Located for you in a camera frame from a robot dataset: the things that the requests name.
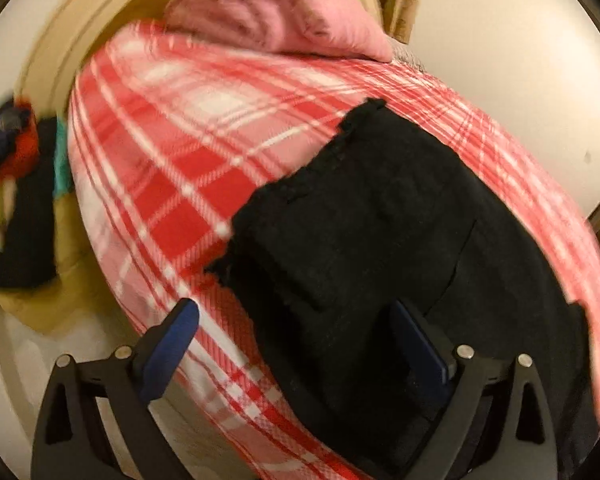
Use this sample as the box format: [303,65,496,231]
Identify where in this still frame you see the pile of colourful clothes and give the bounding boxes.
[0,96,74,291]

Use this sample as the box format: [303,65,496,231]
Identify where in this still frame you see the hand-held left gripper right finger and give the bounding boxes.
[390,300,558,480]

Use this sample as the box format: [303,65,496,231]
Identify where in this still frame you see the pink folded quilt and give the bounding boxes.
[164,0,394,64]

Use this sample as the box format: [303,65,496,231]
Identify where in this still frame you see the cream wooden headboard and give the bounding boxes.
[18,0,381,116]

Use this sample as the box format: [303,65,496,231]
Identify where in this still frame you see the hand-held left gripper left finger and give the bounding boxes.
[30,298,201,480]

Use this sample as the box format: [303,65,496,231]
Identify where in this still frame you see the red plaid bed sheet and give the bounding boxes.
[66,20,600,480]

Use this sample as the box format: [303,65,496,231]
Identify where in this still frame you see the striped grey pillow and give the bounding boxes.
[389,43,431,74]

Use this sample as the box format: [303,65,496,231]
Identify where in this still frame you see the black pants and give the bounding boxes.
[204,98,598,480]

